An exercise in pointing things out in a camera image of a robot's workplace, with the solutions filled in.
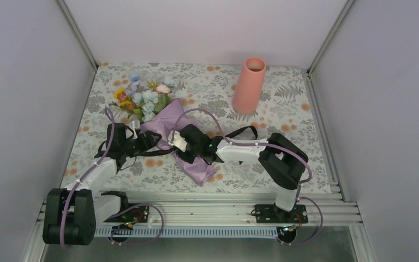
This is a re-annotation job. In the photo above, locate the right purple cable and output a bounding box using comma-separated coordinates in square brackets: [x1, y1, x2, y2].
[167, 108, 314, 200]

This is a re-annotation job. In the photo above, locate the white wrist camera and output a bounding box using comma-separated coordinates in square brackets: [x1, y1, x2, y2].
[167, 132, 188, 152]
[129, 120, 140, 139]

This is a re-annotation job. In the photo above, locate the pink cylindrical vase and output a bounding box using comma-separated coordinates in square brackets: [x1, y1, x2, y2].
[232, 57, 266, 114]

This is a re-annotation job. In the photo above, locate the black gold-lettered ribbon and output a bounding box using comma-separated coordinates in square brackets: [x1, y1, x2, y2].
[133, 125, 259, 158]

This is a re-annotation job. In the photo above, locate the purple cable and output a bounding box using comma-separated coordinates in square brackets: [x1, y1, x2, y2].
[59, 106, 116, 250]
[167, 108, 314, 200]

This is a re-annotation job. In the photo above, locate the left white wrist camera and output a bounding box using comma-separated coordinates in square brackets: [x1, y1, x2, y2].
[129, 120, 140, 139]

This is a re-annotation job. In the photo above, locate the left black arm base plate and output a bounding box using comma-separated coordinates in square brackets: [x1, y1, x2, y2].
[121, 206, 149, 224]

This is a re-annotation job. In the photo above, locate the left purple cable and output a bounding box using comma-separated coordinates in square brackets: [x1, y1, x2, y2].
[59, 106, 116, 250]

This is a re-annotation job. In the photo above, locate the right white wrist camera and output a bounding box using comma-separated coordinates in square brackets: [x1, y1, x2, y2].
[167, 132, 188, 152]

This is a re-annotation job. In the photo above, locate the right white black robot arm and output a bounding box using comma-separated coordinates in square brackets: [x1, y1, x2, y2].
[167, 124, 310, 222]

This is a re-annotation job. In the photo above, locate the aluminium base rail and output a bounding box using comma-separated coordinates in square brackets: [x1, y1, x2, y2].
[119, 183, 363, 239]

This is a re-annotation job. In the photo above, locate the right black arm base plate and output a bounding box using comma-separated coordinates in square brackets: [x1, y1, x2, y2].
[250, 204, 308, 224]

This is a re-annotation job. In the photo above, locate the purple flower bouquet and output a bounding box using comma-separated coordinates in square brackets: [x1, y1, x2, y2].
[106, 73, 216, 186]

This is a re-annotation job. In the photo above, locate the floral patterned table mat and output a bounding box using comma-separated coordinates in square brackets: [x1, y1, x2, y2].
[62, 62, 332, 194]

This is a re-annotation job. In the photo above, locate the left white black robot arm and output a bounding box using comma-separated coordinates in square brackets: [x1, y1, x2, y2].
[43, 123, 161, 246]

